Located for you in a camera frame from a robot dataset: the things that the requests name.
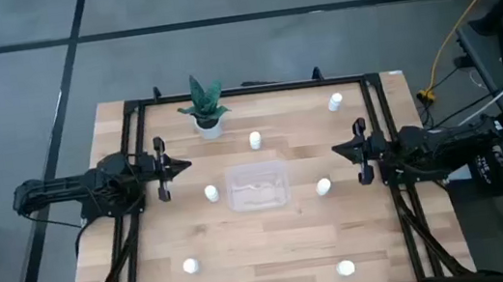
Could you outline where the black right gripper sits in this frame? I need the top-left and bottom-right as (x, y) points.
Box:
(327, 114), (392, 189)

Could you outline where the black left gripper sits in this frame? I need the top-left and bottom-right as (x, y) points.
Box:
(135, 132), (198, 206)

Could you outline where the white pill bottle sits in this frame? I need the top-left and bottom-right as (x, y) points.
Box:
(334, 258), (358, 279)
(203, 183), (221, 205)
(314, 177), (333, 198)
(247, 130), (265, 152)
(181, 256), (202, 275)
(326, 91), (345, 113)

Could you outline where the clear plastic basket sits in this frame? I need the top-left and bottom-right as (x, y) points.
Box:
(223, 158), (293, 215)

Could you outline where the white plant pot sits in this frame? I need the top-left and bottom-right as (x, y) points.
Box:
(193, 113), (226, 142)

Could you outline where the green leafy plant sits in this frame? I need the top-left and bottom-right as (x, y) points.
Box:
(172, 70), (233, 127)

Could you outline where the black box with white print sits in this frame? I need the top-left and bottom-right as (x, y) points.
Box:
(465, 149), (503, 201)

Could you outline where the black aluminium table frame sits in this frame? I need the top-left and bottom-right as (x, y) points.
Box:
(43, 47), (478, 282)

